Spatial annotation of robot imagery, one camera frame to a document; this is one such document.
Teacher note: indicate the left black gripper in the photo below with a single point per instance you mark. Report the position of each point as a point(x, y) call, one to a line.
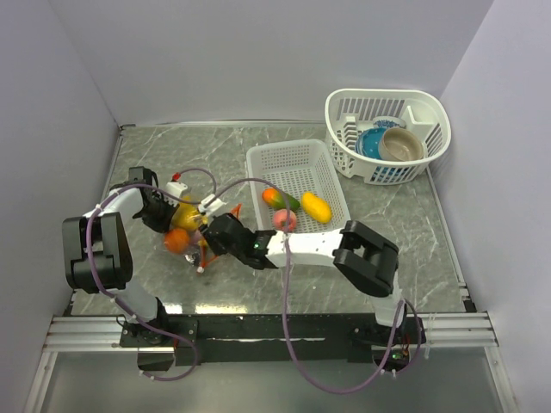
point(162, 225)

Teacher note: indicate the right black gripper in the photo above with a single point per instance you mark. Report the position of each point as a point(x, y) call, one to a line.
point(212, 241)

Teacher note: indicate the clear zip top bag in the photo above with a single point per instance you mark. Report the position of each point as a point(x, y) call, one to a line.
point(207, 259)

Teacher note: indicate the fake pink peach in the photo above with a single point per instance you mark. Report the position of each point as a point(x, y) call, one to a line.
point(284, 220)

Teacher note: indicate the fake green orange mango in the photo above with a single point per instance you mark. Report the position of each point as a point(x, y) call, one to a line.
point(280, 200)

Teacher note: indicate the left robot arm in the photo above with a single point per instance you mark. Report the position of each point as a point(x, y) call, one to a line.
point(98, 258)

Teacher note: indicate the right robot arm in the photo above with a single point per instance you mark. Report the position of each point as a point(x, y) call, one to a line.
point(366, 259)

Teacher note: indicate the fake purple eggplant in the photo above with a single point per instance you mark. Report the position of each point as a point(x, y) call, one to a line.
point(194, 254)

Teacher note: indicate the fake yellow bell pepper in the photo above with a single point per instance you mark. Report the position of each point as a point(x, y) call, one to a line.
point(187, 217)

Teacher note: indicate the white rectangular perforated basket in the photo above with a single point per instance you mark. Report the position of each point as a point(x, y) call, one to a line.
point(300, 166)

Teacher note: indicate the white round dish rack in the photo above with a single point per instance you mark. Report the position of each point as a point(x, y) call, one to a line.
point(350, 112)

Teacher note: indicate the beige bowl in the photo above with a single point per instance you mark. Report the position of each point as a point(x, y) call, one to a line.
point(399, 145)

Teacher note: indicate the blue white patterned plate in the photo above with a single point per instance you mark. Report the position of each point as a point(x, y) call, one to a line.
point(389, 122)

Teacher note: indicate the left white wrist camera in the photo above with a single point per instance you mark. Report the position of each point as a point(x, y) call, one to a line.
point(177, 189)

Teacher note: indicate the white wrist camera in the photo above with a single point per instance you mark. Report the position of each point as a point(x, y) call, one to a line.
point(177, 189)
point(211, 205)

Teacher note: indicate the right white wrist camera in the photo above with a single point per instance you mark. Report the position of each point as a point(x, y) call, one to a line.
point(211, 205)

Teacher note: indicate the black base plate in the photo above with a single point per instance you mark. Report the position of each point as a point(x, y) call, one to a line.
point(218, 338)

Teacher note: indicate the aluminium rail frame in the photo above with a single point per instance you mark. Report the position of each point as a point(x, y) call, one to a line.
point(260, 363)

